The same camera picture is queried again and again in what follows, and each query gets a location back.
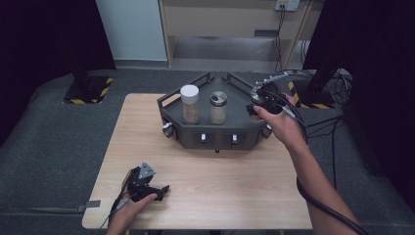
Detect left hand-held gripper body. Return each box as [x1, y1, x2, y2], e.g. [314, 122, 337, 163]
[126, 162, 158, 203]

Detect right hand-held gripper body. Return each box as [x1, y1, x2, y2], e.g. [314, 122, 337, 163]
[254, 70, 292, 116]

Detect black corner rack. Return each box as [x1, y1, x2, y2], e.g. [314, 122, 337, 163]
[157, 71, 282, 154]

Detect silver lid pale spice jar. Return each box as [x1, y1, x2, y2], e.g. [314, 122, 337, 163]
[209, 90, 229, 126]

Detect white lid spice jar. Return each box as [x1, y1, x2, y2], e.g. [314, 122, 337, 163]
[179, 84, 202, 125]

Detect person's left hand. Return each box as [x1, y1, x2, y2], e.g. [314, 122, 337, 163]
[109, 168, 159, 228]

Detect person's right hand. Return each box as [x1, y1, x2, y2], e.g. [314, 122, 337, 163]
[253, 93, 309, 152]

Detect striped black stand base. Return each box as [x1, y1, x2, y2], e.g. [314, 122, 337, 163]
[62, 75, 114, 105]
[288, 79, 337, 110]

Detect grey tape strip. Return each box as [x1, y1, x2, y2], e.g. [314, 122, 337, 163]
[76, 199, 102, 212]

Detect black stand pole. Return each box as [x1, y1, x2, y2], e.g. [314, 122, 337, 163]
[306, 55, 342, 96]
[63, 28, 92, 94]

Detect grey shelf label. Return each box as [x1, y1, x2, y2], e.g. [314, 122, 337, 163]
[254, 28, 280, 38]

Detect wooden shelf unit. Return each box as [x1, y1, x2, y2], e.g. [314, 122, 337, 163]
[158, 0, 325, 71]

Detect white power outlet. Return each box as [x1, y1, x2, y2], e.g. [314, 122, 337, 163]
[274, 0, 300, 13]

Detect dark curtain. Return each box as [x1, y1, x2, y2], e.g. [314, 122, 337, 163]
[302, 0, 415, 214]
[0, 0, 117, 145]

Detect white panel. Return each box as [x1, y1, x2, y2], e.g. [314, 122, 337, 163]
[95, 0, 168, 62]

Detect left hand-held gripper cable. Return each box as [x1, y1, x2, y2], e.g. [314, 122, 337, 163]
[98, 175, 132, 231]

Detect hand-held gripper cable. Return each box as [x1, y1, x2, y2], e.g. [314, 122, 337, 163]
[98, 175, 132, 231]
[265, 90, 370, 235]

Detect black outlet cable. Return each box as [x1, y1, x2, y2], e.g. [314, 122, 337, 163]
[273, 5, 288, 74]

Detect tangled floor cables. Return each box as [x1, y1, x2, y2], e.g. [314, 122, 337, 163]
[329, 68, 354, 106]

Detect long black floor cable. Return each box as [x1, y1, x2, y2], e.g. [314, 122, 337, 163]
[306, 115, 346, 192]

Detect right hand-held gripper cable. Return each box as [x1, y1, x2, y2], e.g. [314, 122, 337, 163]
[265, 90, 370, 235]

